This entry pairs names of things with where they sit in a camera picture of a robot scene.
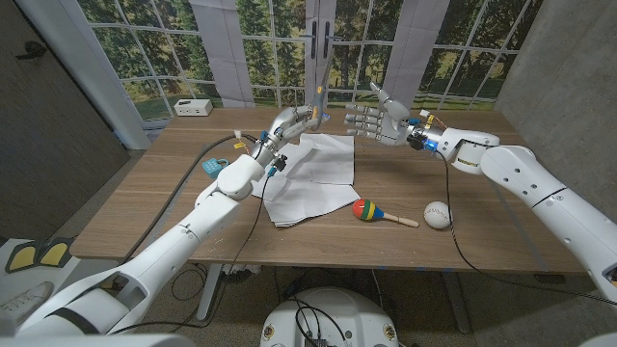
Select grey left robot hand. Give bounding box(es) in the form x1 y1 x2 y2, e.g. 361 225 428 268
250 103 333 168

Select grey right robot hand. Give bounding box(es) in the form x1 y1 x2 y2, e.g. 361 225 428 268
344 81 433 148

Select grey scissors with orange handles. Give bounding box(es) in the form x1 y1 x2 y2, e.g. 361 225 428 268
308 47 336 131

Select printed window backdrop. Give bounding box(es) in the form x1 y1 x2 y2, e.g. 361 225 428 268
76 0 544 121

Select teal toy padlock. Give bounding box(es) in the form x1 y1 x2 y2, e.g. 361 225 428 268
201 157 230 180

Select colourful wooden maraca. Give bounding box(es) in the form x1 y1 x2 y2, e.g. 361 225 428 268
351 198 420 228

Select white baseball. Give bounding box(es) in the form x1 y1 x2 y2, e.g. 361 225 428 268
423 200 454 229

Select white power strip box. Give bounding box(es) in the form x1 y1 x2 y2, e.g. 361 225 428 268
174 98 214 118

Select white table leg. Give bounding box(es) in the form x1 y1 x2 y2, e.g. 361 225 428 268
196 263 223 322

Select grey table leg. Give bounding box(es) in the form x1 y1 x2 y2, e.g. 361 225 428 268
442 270 471 334

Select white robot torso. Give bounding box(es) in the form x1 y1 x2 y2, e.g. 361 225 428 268
259 287 400 347

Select white pillar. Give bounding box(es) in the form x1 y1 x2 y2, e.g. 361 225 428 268
16 0 153 150

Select yellow and black pad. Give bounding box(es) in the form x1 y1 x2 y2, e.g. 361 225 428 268
4 240 42 275
38 236 73 269

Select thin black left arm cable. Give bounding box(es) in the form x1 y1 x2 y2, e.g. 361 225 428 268
108 171 276 336

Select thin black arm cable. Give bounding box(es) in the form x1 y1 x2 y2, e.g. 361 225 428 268
436 151 617 307
108 171 276 336

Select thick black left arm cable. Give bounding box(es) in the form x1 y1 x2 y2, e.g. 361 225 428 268
120 133 261 264

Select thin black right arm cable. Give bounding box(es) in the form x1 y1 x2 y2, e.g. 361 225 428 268
436 151 617 307

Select black floor cable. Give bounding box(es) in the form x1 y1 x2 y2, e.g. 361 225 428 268
168 264 208 305

